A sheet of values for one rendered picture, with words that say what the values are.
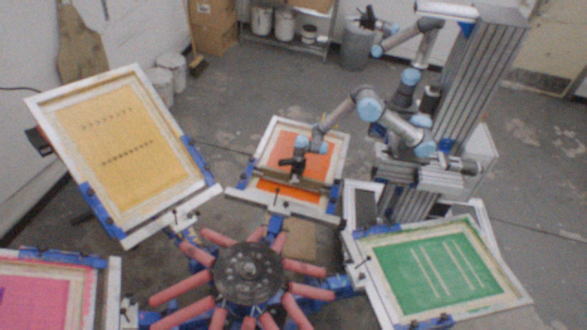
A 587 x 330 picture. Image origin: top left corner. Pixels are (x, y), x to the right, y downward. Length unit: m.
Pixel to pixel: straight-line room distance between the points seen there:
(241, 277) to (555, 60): 5.40
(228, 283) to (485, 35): 1.73
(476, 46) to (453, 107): 0.39
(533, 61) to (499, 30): 3.98
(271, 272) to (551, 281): 2.87
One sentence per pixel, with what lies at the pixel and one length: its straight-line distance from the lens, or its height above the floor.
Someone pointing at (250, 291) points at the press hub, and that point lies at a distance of 1.70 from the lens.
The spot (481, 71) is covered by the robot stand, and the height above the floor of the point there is 1.76.
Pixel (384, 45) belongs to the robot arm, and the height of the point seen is 1.61.
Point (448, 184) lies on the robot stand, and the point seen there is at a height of 1.17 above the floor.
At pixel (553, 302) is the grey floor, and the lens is 4.01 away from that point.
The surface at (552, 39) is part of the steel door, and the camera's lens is 6.23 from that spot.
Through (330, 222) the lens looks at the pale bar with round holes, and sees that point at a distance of 2.28.
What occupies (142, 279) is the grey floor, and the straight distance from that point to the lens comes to 3.30.
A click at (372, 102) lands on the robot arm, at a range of 2.05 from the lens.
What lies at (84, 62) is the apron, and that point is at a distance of 3.79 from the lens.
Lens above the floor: 2.82
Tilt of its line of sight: 44 degrees down
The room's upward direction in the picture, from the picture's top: 9 degrees clockwise
